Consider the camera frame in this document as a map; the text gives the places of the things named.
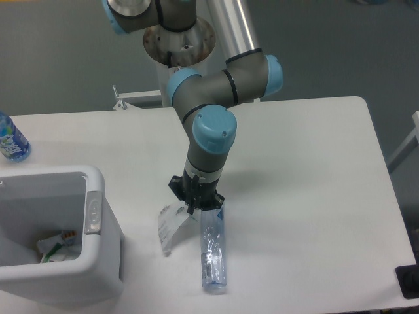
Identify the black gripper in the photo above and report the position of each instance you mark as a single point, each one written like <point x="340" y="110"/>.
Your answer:
<point x="196" y="194"/>

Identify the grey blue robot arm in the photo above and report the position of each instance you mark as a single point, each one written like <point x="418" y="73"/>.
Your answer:
<point x="213" y="67"/>

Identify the blue labelled water bottle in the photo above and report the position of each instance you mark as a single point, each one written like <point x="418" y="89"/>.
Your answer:
<point x="14" y="145"/>

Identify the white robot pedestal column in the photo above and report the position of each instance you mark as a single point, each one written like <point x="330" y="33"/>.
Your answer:
<point x="170" y="51"/>

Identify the trash inside can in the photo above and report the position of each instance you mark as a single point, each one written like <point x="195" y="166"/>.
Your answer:
<point x="59" y="248"/>

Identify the clear plastic bottle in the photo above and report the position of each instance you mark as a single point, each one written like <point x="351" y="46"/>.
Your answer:
<point x="213" y="251"/>

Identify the white paper wrapper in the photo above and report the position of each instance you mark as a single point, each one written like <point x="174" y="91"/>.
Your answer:
<point x="176" y="225"/>

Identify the white plastic trash can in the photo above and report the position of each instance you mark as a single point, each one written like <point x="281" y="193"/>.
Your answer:
<point x="38" y="203"/>

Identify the black device at edge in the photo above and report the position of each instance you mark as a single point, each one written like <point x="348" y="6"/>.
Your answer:
<point x="407" y="277"/>

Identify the white frame at right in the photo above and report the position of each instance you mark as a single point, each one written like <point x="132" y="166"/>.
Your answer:
<point x="405" y="148"/>

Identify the white metal base bracket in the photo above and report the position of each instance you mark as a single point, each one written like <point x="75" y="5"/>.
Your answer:
<point x="143" y="100"/>

